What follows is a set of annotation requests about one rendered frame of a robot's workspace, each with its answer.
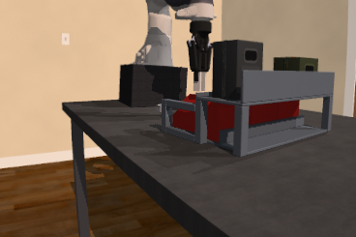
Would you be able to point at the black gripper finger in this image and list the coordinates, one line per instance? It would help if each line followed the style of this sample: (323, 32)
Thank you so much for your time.
(205, 63)
(195, 62)

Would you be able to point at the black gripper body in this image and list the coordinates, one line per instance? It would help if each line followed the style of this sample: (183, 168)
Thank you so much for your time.
(200, 30)

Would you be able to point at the olive green case with orange latches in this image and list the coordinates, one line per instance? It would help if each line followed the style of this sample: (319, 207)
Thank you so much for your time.
(295, 64)

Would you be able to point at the grey metal shelf frame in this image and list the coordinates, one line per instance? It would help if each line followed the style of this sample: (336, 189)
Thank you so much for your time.
(258, 87)

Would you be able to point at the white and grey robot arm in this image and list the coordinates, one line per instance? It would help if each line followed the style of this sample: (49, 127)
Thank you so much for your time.
(159, 40)

